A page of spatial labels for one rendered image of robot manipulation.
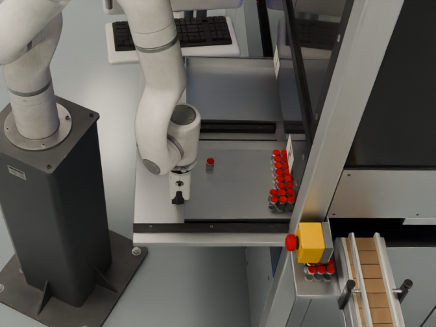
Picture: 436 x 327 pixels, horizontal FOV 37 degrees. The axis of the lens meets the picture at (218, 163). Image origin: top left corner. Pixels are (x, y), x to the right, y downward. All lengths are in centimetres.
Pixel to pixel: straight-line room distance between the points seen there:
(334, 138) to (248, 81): 74
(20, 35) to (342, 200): 83
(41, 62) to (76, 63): 165
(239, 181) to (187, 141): 37
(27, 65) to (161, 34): 54
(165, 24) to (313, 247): 61
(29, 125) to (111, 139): 120
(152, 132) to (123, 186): 149
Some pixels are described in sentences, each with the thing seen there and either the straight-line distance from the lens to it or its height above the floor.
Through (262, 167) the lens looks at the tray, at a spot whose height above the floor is 88.
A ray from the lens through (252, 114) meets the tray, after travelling 194.
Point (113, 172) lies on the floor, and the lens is 290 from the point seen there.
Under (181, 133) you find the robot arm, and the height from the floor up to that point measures 122.
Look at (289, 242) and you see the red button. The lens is 153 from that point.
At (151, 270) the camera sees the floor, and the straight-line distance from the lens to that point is 262.
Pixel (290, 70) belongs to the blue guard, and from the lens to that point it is 170.
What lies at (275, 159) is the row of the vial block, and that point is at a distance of 178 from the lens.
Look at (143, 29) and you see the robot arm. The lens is 128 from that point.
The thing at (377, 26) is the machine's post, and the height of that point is 160.
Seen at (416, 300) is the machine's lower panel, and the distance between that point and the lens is 207.
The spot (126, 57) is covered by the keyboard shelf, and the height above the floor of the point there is 80.
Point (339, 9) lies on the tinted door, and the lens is 131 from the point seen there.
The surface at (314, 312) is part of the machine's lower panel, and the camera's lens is 205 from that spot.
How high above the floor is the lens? 230
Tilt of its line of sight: 51 degrees down
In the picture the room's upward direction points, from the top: 7 degrees clockwise
